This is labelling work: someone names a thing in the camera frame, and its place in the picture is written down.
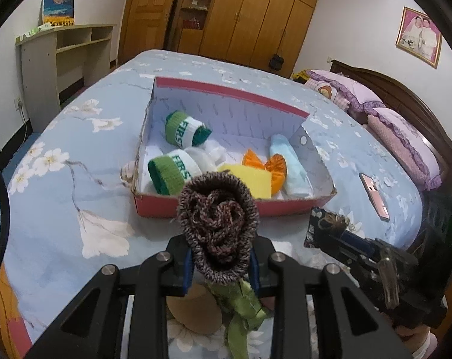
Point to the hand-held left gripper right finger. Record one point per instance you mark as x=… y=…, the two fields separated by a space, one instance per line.
x=254 y=269

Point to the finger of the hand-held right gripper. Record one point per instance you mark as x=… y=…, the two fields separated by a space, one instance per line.
x=342 y=256
x=357 y=241

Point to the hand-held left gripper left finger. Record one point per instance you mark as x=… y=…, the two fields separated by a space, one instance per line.
x=188 y=273

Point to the dark floral cloth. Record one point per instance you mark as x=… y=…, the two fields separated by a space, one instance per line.
x=315 y=228

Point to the purple knit sock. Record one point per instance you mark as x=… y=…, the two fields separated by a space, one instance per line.
x=218 y=217

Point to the yellow sponge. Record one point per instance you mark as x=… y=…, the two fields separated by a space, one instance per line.
x=255 y=179

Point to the light blue cloth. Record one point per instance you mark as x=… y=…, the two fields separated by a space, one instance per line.
x=289 y=164

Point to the green and white sock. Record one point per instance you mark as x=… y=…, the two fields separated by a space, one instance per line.
x=169 y=172
x=184 y=129

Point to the orange fabric bow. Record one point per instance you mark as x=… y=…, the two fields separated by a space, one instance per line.
x=274 y=168

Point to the white knit sock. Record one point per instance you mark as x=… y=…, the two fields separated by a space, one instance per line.
x=216 y=155

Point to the red cardboard box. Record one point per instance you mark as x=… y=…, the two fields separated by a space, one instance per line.
x=229 y=127

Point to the beige foam pad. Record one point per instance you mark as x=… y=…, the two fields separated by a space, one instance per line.
x=192 y=310

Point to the green satin ribbon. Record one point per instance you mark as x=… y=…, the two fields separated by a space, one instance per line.
x=244 y=314

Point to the pink phone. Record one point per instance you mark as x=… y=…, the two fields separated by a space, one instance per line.
x=375 y=196

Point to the purple cartoon pillow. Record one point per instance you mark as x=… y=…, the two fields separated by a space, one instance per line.
x=342 y=89

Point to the dark wooden headboard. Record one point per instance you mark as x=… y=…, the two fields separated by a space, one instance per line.
x=409 y=97

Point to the yellow plush item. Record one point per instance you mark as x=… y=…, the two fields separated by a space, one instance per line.
x=300 y=76

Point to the black hanging bag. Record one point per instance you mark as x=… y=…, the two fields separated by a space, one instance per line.
x=276 y=62

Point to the beige desk with shelves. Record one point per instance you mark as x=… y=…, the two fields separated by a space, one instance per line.
x=42 y=78

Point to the wooden wardrobe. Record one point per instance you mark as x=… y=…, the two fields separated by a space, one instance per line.
x=259 y=15

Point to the wooden door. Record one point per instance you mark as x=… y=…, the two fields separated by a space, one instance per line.
x=147 y=18

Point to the wooden corner shelf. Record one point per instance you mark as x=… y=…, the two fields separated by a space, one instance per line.
x=196 y=11

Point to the green and white papers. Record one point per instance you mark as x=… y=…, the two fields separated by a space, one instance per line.
x=35 y=31

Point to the blue and yellow painting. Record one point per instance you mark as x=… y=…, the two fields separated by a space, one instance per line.
x=58 y=9

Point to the framed wall photo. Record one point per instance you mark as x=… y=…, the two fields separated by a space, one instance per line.
x=418 y=37

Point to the wall socket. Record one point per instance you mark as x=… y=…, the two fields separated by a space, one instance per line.
x=19 y=103

